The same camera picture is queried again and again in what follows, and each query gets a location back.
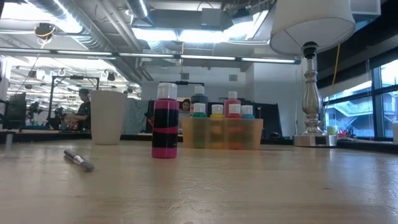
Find green paint bottle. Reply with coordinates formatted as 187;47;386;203
192;103;208;149

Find yellow paint bottle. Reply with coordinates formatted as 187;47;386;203
210;104;225;149

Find tall grey paint bottle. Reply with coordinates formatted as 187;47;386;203
190;85;209;114

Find red paint bottle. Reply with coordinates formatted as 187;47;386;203
228;103;243;150

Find tall coral paint bottle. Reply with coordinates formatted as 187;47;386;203
224;91;242;110

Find turquoise paint bottle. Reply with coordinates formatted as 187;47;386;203
241;105;255;121

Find black paint brush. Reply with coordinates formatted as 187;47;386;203
63;148;96;173

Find magenta paint bottle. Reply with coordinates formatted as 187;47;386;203
151;82;180;159

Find person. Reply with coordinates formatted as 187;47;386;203
178;98;192;131
63;88;92;131

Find orange translucent bin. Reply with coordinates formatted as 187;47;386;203
182;117;264;151

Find grey-blue background panel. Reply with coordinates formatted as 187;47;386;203
123;98;150;135

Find black background equipment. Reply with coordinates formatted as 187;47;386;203
254;101;283;140

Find white paper cup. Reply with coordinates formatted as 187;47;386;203
90;90;128;146

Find grey ceiling box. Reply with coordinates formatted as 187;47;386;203
201;7;222;27

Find silver lamp with white shade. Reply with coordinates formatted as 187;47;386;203
269;0;357;147

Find black background gantry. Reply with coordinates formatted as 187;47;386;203
49;75;100;125

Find horizontal light bar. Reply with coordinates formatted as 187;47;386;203
0;46;302;65

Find red desk tools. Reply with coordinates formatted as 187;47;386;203
338;128;355;139

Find black round ceiling device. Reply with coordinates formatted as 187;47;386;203
33;21;57;50

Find black background monitor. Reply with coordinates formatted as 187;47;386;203
5;92;27;129

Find silver ribbed air duct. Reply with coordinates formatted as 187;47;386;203
26;0;131;54
126;0;150;19

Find yellow extension cord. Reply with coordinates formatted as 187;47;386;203
331;43;342;86

